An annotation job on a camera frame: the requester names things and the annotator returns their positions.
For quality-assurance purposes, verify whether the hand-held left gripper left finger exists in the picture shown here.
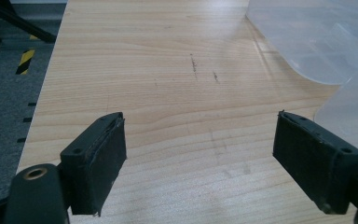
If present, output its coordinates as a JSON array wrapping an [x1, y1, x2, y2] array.
[[59, 111, 128, 217]]

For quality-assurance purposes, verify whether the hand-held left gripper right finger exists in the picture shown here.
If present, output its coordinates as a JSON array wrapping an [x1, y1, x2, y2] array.
[[272, 109, 358, 216]]

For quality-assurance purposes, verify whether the clear plastic bag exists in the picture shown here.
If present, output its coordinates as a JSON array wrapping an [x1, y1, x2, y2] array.
[[245, 0, 358, 172]]

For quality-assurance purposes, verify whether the yellow black hazard tape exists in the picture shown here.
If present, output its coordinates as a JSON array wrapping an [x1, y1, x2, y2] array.
[[15, 48, 36, 76]]

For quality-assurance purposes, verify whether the black metal stand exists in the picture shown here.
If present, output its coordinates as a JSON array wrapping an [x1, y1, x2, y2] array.
[[0, 0, 58, 50]]

